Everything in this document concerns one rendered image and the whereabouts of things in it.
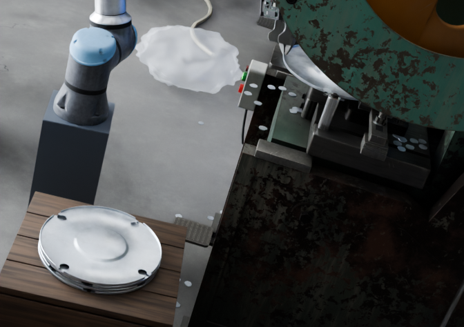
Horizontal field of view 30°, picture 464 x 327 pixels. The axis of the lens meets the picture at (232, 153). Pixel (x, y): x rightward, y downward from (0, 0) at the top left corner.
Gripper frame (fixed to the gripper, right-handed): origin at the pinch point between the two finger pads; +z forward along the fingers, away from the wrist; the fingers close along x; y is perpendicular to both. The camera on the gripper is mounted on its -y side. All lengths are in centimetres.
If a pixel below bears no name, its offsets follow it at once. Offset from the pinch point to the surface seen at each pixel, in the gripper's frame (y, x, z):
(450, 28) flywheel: 10, 56, -14
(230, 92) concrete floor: -83, -118, 44
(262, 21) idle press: -123, -142, 19
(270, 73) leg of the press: -14.1, -20.8, 11.4
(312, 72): -0.4, 9.2, 4.5
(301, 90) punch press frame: -13.2, -6.8, 13.6
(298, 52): -4.6, -0.4, 1.3
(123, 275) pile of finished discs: 56, 8, 47
